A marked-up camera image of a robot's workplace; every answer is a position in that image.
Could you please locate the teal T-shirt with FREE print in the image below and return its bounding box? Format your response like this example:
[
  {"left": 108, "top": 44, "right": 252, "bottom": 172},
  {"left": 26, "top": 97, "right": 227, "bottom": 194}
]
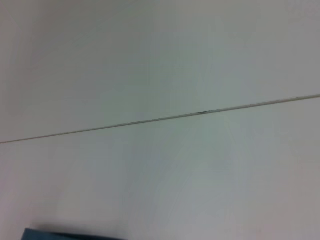
[{"left": 20, "top": 227, "right": 121, "bottom": 240}]

